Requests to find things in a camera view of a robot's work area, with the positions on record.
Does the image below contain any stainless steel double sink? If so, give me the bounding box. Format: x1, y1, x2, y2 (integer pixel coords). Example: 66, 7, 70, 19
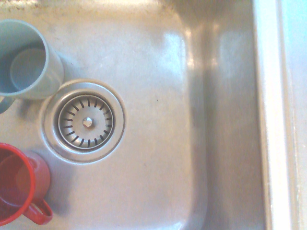
0, 0, 307, 230

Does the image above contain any metal sink drain strainer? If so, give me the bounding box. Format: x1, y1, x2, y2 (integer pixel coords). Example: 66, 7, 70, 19
41, 79, 126, 165

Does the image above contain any grey-green plastic mug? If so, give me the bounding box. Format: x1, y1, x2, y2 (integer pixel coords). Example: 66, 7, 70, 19
0, 19, 65, 115

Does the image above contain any red plastic mug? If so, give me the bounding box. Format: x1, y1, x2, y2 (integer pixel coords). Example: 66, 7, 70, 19
0, 142, 54, 227

